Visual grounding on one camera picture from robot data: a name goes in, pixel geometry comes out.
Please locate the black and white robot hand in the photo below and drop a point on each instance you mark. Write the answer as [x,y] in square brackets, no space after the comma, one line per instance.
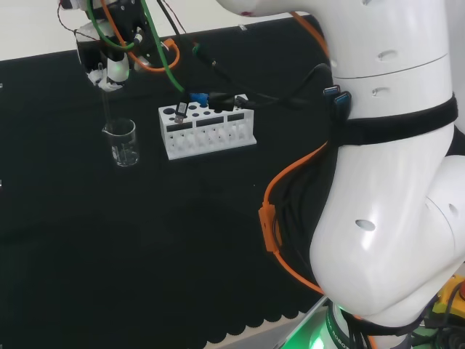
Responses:
[116,69]

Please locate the clear glass rod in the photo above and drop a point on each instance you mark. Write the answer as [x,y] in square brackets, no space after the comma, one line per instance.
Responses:
[106,105]

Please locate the clear glass beaker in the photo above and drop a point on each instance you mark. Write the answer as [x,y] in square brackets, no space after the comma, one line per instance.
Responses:
[125,149]

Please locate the white test tube rack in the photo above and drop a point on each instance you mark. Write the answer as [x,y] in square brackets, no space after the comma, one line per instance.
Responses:
[174,147]

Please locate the black USB plug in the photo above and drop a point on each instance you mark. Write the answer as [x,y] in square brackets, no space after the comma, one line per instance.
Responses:
[180,112]

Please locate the black and green small connector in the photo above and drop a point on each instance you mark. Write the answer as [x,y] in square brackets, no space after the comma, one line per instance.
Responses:
[201,52]

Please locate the black bench cloth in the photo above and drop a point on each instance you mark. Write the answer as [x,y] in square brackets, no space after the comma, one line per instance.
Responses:
[145,236]

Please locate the pale board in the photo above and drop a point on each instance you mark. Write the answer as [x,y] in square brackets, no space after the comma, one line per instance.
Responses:
[269,334]

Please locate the yellow stop button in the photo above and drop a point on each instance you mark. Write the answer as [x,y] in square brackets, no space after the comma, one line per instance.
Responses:
[441,304]

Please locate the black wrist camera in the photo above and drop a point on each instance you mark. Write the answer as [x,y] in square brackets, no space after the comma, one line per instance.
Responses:
[140,22]

